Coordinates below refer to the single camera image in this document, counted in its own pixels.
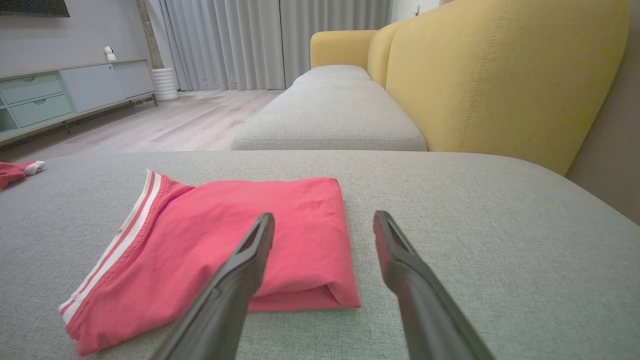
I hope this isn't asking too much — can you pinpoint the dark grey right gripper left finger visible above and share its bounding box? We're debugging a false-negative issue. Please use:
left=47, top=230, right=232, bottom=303
left=150, top=212, right=276, bottom=360

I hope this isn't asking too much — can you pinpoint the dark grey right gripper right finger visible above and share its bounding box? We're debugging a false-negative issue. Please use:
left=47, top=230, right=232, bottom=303
left=372, top=210, right=496, bottom=360

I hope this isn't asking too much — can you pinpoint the red jersey white striped trim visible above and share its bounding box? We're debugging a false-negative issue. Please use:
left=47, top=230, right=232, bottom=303
left=58, top=169, right=362, bottom=357

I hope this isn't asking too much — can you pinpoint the red shorts white waistband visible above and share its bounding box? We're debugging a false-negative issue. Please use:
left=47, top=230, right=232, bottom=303
left=0, top=159, right=47, bottom=191

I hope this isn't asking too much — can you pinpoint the large grey sofa chaise cushion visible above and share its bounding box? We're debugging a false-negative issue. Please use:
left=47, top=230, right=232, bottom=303
left=0, top=150, right=640, bottom=360

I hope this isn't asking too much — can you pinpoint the long grey sofa seat cushion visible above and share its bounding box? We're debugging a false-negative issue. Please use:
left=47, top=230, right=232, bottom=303
left=231, top=64, right=429, bottom=152

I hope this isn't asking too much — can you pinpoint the white ribbed plant pot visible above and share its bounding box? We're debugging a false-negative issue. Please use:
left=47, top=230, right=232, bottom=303
left=151, top=67, right=180, bottom=102

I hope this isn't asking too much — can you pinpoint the wide yellow sofa backrest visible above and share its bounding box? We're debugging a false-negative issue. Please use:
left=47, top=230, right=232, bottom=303
left=385, top=0, right=631, bottom=176

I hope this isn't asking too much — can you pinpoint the grey and mint TV cabinet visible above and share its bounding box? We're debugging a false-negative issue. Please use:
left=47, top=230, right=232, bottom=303
left=0, top=58, right=159, bottom=147

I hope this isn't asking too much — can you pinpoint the narrow yellow sofa backrest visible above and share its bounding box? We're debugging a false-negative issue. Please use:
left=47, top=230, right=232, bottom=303
left=367, top=22, right=402, bottom=89

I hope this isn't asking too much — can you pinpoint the grey pleated curtain panel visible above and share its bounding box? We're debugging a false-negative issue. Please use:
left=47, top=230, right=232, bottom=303
left=146, top=0, right=286, bottom=92
left=279, top=0, right=394, bottom=88

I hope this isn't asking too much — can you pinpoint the yellow sofa armrest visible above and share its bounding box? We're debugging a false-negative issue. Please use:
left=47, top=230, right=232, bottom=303
left=309, top=29, right=380, bottom=71

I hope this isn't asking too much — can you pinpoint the indoor tree with green leaves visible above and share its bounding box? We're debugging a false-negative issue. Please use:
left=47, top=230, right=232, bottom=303
left=134, top=0, right=165, bottom=70

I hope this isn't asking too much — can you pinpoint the black flat television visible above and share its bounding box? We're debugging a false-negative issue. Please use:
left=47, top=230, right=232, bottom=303
left=0, top=0, right=71, bottom=18

